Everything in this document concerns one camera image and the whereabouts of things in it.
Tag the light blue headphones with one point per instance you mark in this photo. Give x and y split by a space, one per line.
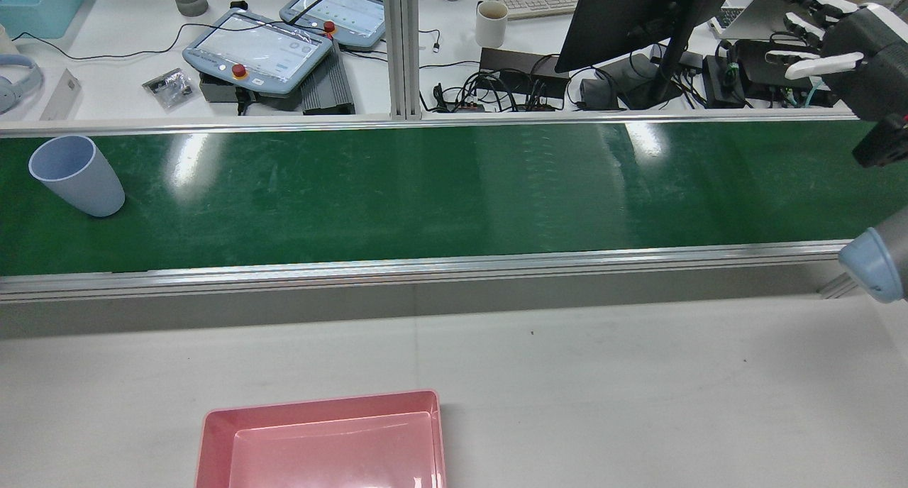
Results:
14 84

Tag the small blue teach pendant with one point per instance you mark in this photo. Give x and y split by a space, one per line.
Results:
340 9

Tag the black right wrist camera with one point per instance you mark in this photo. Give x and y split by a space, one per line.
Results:
883 144

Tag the small white carton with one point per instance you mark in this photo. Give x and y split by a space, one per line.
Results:
60 94

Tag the black computer monitor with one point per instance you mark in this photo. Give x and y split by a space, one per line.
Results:
638 13

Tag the grey box under pendant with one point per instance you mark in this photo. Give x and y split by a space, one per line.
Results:
223 91

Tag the white keyboard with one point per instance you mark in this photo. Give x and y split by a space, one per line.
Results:
535 2

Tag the large blue teach pendant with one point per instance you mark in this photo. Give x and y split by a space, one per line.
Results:
255 48

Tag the clear bag with parts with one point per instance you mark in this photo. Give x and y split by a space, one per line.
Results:
169 89

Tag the light blue storage bin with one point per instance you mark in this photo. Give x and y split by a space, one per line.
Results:
42 2

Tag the aluminium desk divider post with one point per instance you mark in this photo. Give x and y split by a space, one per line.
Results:
401 48

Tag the black finned metal box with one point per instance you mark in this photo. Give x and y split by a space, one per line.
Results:
328 84

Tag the grey pouch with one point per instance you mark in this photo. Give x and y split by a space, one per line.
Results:
617 76

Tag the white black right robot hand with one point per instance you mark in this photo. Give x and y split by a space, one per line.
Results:
869 55

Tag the light blue plastic cup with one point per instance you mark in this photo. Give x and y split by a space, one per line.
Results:
85 183

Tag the white mug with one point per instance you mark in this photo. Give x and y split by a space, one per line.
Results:
491 27

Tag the silver laptop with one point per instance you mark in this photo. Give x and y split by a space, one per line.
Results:
752 16

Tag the black electronics box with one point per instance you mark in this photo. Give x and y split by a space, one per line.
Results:
762 73

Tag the green conveyor belt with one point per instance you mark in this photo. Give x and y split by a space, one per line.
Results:
454 190

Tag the pink plastic box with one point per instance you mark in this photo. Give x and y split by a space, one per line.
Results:
319 445

